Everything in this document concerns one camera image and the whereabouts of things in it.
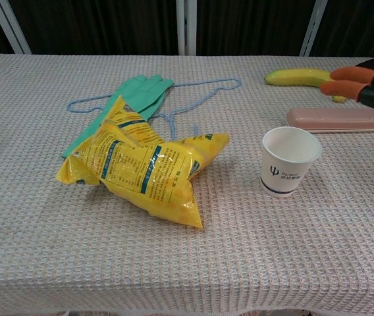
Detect yellow banana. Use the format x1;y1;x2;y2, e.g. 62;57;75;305
265;68;346;103

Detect yellow snack bag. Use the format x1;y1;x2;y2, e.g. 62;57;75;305
55;95;230;230

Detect white paper cup blue logo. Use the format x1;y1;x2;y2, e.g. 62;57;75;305
259;126;323;199

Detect green rubber glove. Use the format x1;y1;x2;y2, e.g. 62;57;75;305
61;74;174;159

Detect blue wire hanger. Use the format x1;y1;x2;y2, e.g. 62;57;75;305
67;77;243;141

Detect white metal frame post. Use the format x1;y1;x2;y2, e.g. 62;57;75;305
299;0;329;57
0;0;32;55
176;0;198;56

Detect pink plastic case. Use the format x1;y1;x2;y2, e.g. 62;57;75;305
285;107;374;134

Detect dark curtain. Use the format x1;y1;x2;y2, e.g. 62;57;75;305
0;0;374;63

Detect beige waffle tablecloth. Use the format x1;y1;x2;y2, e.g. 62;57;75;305
0;54;374;314

